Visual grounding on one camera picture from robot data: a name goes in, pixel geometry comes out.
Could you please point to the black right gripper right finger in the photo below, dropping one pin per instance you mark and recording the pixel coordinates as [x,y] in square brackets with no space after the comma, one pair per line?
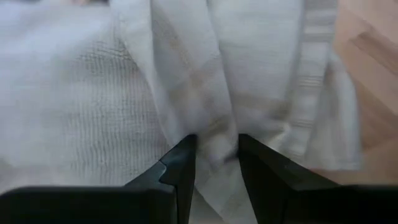
[311,205]

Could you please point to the plain white towel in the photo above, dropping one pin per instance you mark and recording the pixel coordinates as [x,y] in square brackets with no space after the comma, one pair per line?
[124,77]

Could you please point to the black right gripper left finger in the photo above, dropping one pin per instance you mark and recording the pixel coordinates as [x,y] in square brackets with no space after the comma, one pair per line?
[93,205]

